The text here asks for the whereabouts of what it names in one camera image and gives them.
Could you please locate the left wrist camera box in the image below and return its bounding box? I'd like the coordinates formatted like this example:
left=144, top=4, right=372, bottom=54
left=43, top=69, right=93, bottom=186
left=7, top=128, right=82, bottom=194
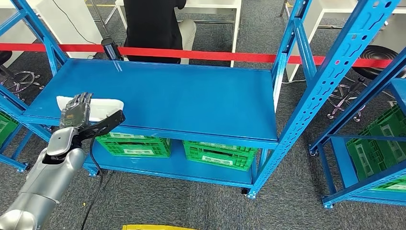
left=78, top=109, right=126, bottom=142

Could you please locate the red barrier belt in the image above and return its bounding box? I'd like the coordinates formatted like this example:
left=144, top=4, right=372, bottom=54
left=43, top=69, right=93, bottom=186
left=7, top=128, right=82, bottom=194
left=0, top=43, right=393, bottom=69

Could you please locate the thin black cable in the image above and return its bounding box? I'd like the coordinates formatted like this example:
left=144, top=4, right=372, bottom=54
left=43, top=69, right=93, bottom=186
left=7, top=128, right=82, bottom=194
left=52, top=0, right=97, bottom=45

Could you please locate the person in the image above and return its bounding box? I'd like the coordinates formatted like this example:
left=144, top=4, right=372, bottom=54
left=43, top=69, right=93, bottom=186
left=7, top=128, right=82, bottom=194
left=123, top=0, right=197, bottom=64

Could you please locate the yellow floor tape square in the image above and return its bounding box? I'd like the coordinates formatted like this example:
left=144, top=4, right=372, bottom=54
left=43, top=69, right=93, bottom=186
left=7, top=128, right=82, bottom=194
left=122, top=224, right=197, bottom=230

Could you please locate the white plastic part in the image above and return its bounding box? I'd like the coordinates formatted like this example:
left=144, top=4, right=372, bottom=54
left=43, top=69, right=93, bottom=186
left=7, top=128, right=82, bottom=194
left=56, top=95, right=125, bottom=123

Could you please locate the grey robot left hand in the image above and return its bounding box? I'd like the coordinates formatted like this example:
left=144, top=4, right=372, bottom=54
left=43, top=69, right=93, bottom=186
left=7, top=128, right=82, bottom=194
left=59, top=92, right=93, bottom=129

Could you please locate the white desk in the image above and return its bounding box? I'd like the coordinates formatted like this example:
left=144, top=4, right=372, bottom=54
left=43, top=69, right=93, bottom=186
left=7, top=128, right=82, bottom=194
left=0, top=0, right=104, bottom=68
left=114, top=0, right=243, bottom=68
left=281, top=0, right=406, bottom=82

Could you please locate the black left wrist camera cable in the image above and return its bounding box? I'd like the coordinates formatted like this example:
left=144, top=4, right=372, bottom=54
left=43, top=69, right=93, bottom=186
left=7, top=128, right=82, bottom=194
left=79, top=136, right=104, bottom=230

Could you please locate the blue metal shelf rack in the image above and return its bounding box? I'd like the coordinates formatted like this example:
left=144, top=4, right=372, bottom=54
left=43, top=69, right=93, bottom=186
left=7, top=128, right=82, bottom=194
left=0, top=0, right=402, bottom=200
left=0, top=109, right=35, bottom=173
left=309, top=47, right=406, bottom=209

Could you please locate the black barrier post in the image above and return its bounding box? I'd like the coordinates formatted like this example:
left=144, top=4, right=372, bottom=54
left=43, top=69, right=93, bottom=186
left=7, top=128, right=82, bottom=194
left=101, top=38, right=123, bottom=61

